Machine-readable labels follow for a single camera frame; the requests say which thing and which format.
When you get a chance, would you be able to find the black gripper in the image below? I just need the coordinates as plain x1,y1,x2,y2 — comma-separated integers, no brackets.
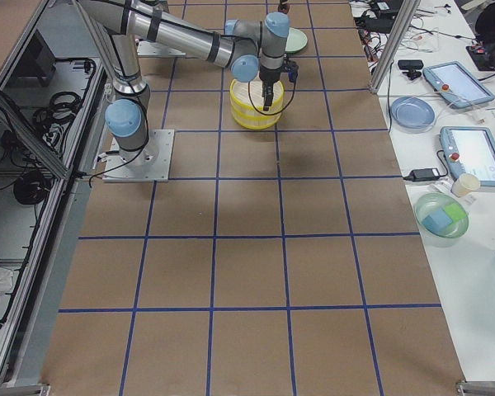
278,0,290,12
259,57,299,111

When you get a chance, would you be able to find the yellow steamer basket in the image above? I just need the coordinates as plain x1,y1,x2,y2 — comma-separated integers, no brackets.
229,78,285,112
231,101,281,130

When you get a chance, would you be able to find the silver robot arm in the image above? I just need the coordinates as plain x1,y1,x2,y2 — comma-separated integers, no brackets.
78,1,299,117

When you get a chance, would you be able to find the mint green plate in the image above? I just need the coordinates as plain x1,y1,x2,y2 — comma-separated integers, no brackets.
285,27,308,54

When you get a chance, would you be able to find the black webcam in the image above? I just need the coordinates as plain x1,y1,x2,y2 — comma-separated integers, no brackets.
398,59,423,81

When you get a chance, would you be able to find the blue plate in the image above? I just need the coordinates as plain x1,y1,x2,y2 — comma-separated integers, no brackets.
390,97,436,133

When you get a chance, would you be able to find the black charger brick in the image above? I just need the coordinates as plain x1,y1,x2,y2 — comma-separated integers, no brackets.
403,167,447,182

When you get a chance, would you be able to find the teach pendant, far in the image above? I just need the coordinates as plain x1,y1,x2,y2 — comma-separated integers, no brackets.
422,61,495,109

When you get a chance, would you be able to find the teach pendant, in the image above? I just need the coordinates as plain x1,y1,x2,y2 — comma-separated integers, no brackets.
422,61,495,109
439,126,495,187

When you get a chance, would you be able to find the teach pendant, near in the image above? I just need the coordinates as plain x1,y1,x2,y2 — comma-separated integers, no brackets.
439,126,495,187

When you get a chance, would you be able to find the paper cup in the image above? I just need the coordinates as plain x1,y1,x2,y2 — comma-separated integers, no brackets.
450,172,481,198

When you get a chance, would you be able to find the green plate with blocks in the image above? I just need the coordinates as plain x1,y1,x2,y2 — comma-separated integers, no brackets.
413,192,469,248

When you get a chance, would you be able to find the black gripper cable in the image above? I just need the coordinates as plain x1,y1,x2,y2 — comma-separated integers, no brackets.
242,61,296,119

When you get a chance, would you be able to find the aluminium frame post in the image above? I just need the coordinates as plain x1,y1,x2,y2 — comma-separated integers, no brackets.
368,0,420,94

